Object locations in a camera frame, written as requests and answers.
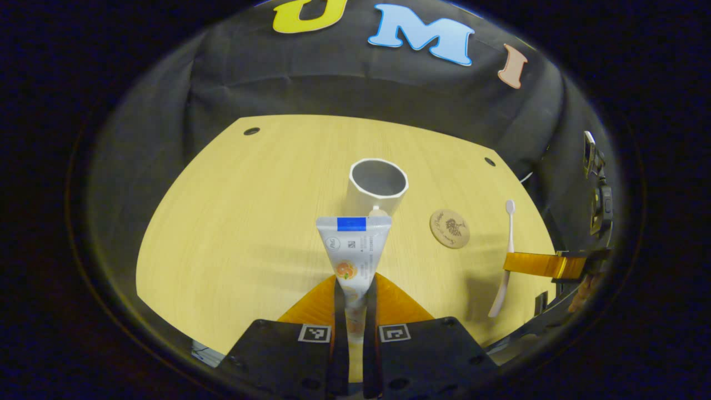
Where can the white toothpaste tube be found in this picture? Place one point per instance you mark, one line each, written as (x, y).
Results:
(355, 250)

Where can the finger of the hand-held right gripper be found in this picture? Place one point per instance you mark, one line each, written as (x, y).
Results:
(539, 264)

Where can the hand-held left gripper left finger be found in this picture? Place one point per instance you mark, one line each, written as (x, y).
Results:
(340, 355)

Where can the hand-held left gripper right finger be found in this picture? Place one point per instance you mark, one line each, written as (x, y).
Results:
(371, 355)

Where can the round wooden coaster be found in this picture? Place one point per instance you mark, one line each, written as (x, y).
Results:
(450, 229)

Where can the pale pink toothbrush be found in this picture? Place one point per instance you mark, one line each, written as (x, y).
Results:
(510, 233)

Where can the white cup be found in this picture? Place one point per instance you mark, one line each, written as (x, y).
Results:
(377, 178)

